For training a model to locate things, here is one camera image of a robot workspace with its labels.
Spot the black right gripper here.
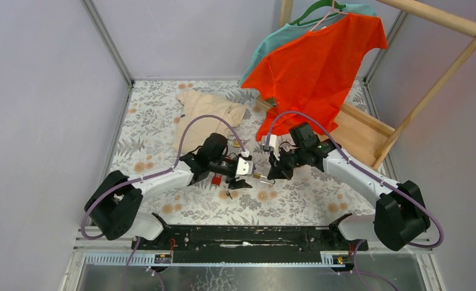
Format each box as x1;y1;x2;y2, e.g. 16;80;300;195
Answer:
267;145;306;181

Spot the brass padlock with keys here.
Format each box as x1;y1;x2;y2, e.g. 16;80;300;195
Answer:
252;173;275;186

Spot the red cable lock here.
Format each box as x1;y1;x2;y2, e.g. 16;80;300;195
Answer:
210;175;222;187

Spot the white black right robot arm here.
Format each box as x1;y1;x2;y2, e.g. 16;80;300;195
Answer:
261;122;431;251

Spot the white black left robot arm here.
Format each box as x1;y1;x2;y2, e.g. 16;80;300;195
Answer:
84;133;254;249

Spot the floral patterned table mat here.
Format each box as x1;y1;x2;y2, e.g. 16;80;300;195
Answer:
111;81;374;226

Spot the beige folded cloth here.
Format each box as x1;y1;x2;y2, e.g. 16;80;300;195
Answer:
172;90;246;154

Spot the orange t-shirt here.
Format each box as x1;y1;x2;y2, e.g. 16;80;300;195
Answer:
242;13;387;141

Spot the wooden clothes rack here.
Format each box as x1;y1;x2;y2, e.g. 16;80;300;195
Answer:
255;0;476;166

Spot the teal t-shirt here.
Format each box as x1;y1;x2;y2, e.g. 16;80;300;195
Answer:
240;1;377;85

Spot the pink clothes hanger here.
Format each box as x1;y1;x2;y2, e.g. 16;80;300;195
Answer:
309;1;347;32

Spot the green clothes hanger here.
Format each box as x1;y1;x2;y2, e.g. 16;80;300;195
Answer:
289;0;346;26

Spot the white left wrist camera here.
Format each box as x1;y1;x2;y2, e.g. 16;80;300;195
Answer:
235;150;254;177

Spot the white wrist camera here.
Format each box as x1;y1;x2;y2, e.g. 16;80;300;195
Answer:
260;134;280;161
235;150;254;177

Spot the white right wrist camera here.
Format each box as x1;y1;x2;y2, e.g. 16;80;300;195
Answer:
260;134;280;161

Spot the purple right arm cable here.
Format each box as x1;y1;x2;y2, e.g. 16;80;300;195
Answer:
263;110;444;249

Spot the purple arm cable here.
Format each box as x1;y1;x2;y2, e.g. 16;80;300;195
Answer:
263;110;444;249
80;115;249;241

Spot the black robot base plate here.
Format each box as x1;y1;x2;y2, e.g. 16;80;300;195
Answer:
132;222;368;255

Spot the white slotted cable duct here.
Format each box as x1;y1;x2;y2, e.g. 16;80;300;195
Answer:
85;249;352;269

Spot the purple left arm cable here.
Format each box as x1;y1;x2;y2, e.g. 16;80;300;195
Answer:
80;115;249;241

